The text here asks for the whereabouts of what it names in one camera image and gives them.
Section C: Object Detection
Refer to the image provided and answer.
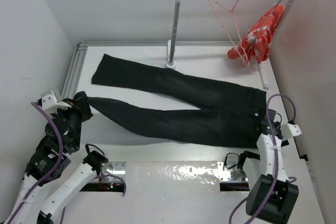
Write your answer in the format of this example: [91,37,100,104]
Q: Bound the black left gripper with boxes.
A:
[52,94,95,149]

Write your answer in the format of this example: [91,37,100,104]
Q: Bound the black trousers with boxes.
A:
[78,54,266,148]

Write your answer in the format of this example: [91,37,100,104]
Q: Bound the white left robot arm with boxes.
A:
[4,92,108,223]

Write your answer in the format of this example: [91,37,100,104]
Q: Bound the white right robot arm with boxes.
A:
[237,110,302,223]

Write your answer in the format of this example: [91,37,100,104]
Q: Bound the red white patterned garment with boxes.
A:
[227,4,284,64]

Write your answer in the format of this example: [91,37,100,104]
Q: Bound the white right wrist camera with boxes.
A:
[280,123,302,141]

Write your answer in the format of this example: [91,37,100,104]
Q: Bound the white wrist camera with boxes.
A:
[38,89,71,111]
[280,123,302,141]

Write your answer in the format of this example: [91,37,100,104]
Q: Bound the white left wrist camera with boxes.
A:
[38,89,71,111]

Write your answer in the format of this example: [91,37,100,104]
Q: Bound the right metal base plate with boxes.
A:
[217,161,248,183]

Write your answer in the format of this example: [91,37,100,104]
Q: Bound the metal base plate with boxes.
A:
[97,162,126,183]
[217,161,248,183]

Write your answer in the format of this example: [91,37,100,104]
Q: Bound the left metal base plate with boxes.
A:
[97,162,126,183]

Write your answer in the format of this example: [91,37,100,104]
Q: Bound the aluminium table edge rail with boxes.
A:
[7,40,232,224]

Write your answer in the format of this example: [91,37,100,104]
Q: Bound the pink wire hanger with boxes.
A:
[208,0,249,67]

